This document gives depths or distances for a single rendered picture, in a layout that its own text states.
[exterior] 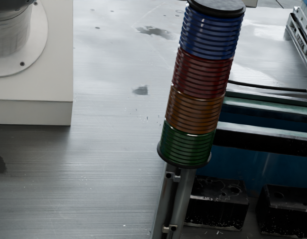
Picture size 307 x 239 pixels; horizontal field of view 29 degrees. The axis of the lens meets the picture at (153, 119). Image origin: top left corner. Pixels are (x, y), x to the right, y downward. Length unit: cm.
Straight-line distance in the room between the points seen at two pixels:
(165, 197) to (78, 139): 41
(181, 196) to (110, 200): 27
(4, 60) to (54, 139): 17
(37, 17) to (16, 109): 17
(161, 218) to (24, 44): 50
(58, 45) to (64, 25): 4
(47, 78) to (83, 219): 30
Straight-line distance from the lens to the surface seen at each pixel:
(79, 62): 136
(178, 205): 73
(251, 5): 118
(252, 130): 99
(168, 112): 65
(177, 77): 63
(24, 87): 110
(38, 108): 111
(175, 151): 66
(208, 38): 59
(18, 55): 111
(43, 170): 102
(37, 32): 112
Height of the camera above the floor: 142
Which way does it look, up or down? 31 degrees down
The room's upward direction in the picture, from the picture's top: 10 degrees clockwise
